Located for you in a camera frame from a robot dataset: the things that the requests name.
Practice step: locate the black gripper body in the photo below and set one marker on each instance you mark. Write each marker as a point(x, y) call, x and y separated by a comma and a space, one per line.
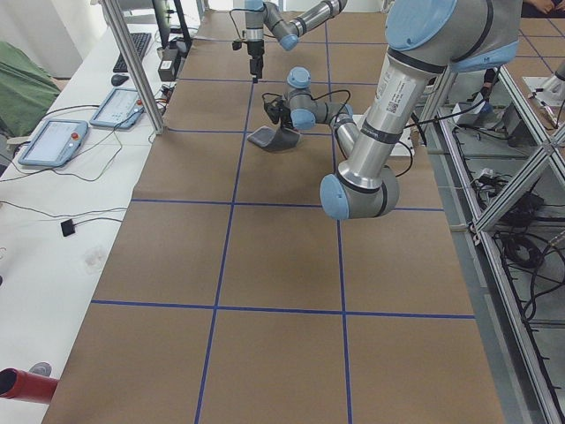
point(254, 49)
point(281, 109)

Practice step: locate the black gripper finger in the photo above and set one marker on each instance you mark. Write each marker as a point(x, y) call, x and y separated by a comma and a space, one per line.
point(256, 69)

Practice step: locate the pink grey microfibre towel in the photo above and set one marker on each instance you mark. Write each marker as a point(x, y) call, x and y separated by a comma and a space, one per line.
point(272, 140)

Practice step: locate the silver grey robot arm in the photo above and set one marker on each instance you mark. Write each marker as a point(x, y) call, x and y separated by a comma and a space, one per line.
point(260, 15)
point(424, 39)

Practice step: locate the black box with label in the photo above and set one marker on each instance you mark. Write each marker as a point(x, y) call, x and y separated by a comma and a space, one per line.
point(168, 67)

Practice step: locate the black computer monitor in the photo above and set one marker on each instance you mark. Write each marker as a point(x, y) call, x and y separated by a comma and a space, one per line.
point(163, 13)

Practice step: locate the black computer mouse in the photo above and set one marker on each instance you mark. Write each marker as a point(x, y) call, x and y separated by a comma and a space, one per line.
point(118, 79)

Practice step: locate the right teach pendant tablet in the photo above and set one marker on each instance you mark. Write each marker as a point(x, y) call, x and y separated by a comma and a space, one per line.
point(120, 110)

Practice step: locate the teach pendant tablet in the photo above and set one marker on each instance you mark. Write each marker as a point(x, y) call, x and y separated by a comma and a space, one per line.
point(120, 110)
point(55, 143)

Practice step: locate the left teach pendant tablet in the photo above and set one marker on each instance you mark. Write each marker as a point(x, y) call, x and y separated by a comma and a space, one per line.
point(55, 143)

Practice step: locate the green fabric cover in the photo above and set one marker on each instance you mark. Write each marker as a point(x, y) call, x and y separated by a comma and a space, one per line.
point(27, 92)

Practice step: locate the small black square pad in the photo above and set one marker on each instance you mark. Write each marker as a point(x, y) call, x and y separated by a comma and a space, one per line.
point(68, 227)

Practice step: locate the red cylinder tube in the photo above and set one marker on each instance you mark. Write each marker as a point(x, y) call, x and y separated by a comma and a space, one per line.
point(26, 386)

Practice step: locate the aluminium frame post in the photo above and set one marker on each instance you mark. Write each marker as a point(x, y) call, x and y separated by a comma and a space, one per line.
point(122, 35)

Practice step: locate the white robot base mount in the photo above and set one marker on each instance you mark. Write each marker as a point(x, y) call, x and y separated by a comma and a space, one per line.
point(397, 93)

